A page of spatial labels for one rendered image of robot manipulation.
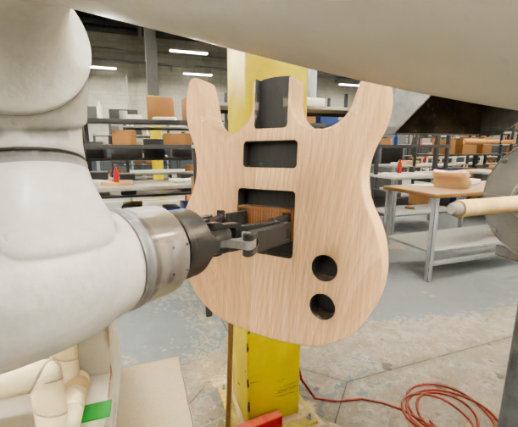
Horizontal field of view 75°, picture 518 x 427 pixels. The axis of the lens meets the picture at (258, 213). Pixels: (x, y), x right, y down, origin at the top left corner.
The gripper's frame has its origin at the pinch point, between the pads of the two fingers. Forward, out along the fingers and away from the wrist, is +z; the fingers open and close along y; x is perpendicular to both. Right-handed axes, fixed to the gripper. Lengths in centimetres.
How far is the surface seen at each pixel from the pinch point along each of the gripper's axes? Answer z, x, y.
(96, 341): -15.4, -18.0, -19.4
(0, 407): -25.9, -24.1, -24.8
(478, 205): 28.8, 2.3, 28.5
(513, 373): 64, -45, 42
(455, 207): 25.6, 2.0, 25.0
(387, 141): 519, 52, -76
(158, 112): 309, 83, -354
